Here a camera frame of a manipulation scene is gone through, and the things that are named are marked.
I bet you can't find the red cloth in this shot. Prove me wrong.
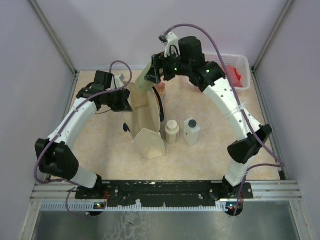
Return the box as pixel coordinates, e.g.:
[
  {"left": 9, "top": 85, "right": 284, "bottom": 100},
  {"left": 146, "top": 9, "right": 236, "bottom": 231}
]
[{"left": 226, "top": 65, "right": 243, "bottom": 88}]

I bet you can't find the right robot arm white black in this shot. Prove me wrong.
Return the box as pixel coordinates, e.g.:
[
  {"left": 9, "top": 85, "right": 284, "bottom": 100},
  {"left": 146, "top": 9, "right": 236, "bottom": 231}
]
[{"left": 138, "top": 32, "right": 272, "bottom": 198}]

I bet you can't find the green bottle beige cap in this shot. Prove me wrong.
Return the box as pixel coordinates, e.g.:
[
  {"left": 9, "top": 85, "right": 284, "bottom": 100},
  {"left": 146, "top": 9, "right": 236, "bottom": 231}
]
[{"left": 135, "top": 62, "right": 155, "bottom": 93}]

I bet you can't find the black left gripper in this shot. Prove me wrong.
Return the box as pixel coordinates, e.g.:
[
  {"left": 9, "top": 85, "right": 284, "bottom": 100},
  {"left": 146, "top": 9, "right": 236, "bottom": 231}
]
[{"left": 105, "top": 87, "right": 133, "bottom": 112}]

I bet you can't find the white bottle grey cap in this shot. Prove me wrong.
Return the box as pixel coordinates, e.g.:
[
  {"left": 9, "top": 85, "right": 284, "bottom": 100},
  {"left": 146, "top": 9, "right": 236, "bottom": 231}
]
[{"left": 183, "top": 118, "right": 201, "bottom": 147}]

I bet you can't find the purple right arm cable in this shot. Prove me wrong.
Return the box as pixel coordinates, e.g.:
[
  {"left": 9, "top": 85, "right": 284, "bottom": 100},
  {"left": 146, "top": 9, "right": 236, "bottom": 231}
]
[{"left": 159, "top": 23, "right": 286, "bottom": 217}]

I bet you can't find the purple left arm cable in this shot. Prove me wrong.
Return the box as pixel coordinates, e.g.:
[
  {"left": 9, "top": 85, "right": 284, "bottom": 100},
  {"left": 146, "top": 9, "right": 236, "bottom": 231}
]
[{"left": 33, "top": 60, "right": 133, "bottom": 220}]

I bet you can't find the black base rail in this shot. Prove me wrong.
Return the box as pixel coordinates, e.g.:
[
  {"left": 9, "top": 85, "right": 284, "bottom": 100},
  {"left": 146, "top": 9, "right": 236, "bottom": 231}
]
[{"left": 75, "top": 180, "right": 254, "bottom": 208}]

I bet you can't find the white plastic basket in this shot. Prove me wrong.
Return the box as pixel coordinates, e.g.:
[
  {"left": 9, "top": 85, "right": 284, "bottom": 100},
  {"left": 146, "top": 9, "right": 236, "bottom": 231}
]
[{"left": 187, "top": 52, "right": 252, "bottom": 91}]

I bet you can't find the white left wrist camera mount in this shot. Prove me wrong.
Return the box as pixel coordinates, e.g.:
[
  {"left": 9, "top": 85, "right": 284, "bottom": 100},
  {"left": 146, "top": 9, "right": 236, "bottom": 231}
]
[{"left": 110, "top": 74, "right": 125, "bottom": 90}]

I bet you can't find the orange lotion bottle pink cap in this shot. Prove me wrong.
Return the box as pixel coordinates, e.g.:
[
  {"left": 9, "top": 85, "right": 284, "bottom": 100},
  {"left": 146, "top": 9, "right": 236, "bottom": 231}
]
[{"left": 155, "top": 81, "right": 166, "bottom": 101}]

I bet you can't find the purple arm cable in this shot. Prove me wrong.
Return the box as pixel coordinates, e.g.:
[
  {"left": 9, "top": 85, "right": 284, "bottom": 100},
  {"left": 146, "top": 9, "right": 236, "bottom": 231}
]
[
  {"left": 33, "top": 60, "right": 133, "bottom": 220},
  {"left": 159, "top": 23, "right": 286, "bottom": 217}
]

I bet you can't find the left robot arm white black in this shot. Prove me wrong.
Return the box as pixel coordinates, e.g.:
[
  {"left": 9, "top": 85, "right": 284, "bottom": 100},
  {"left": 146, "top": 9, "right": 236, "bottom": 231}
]
[{"left": 34, "top": 70, "right": 133, "bottom": 199}]

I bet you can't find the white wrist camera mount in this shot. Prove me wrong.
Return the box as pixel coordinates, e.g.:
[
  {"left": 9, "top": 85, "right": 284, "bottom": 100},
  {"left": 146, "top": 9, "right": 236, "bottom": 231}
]
[
  {"left": 159, "top": 32, "right": 179, "bottom": 58},
  {"left": 110, "top": 74, "right": 125, "bottom": 90}
]

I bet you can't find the beige canvas tote bag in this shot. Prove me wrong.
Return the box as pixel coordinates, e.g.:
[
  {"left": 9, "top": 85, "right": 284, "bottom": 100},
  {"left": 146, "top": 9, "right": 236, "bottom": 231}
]
[{"left": 122, "top": 83, "right": 167, "bottom": 160}]

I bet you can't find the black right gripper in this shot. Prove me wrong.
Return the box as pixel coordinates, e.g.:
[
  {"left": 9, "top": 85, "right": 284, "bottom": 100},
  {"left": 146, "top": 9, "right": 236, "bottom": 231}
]
[{"left": 144, "top": 47, "right": 191, "bottom": 85}]

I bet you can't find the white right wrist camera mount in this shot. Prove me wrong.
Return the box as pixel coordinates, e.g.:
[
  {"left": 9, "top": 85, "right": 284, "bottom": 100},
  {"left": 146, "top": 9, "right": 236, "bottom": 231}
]
[{"left": 159, "top": 32, "right": 179, "bottom": 58}]

